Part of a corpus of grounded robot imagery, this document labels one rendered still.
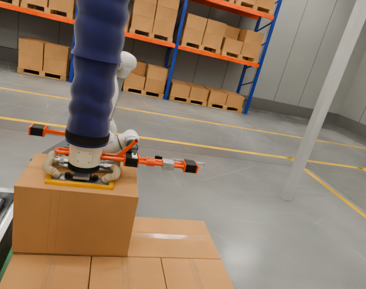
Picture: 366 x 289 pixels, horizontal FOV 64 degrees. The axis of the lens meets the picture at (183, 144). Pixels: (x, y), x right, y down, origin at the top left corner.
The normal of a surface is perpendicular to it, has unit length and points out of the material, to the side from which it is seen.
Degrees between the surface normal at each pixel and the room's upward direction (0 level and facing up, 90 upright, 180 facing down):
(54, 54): 90
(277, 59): 90
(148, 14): 90
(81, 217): 90
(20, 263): 0
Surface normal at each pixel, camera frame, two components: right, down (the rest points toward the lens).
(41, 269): 0.22, -0.92
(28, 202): 0.18, 0.37
